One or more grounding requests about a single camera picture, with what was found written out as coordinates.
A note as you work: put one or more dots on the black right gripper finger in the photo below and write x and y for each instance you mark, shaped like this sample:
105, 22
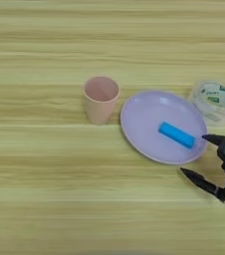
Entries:
200, 181
214, 139

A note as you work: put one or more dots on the blue rectangular block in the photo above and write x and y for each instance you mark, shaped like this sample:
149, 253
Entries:
177, 135

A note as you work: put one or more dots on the purple round plate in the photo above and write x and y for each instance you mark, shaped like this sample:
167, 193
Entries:
144, 123

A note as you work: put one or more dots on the clear plastic container green label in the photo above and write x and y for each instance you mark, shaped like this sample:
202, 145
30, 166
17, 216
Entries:
215, 99

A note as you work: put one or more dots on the pink plastic cup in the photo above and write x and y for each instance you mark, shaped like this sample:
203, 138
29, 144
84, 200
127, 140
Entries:
99, 109

